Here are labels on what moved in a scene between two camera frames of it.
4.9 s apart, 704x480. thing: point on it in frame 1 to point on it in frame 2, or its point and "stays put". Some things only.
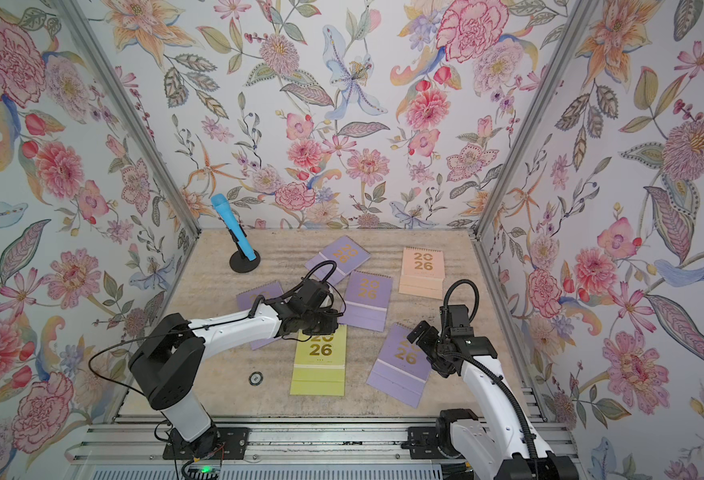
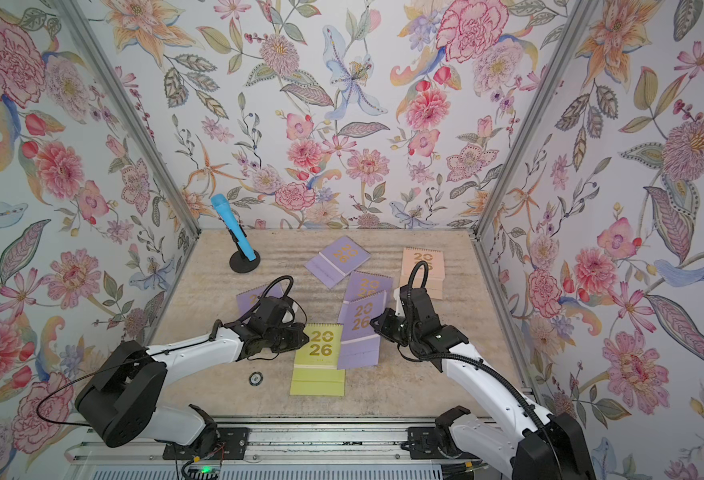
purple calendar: x=401 y=369 to x=358 y=341
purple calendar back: x=345 y=254 stays put
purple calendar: x=245 y=301 stays put
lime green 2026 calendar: x=320 y=364 stays put
